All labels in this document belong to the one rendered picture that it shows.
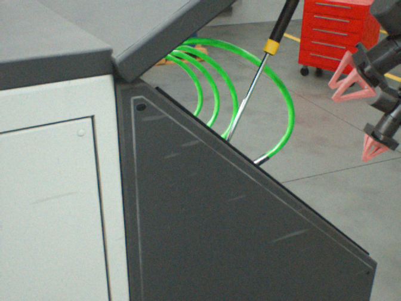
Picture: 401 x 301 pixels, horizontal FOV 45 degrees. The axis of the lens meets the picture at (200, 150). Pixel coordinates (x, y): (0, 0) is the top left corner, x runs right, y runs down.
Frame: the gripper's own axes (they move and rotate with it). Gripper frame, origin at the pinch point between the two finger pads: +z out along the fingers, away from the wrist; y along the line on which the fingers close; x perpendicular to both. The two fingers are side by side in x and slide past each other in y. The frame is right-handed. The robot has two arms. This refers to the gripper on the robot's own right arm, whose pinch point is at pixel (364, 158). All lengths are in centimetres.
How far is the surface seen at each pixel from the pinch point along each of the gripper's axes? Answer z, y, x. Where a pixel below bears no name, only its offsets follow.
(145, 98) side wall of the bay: -9, 61, -77
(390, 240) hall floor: 56, -87, 109
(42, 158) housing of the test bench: 1, 66, -86
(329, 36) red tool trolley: -19, -368, 146
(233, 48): -15, 27, -60
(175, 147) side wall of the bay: -4, 60, -70
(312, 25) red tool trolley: -20, -385, 130
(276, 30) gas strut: -23, 50, -62
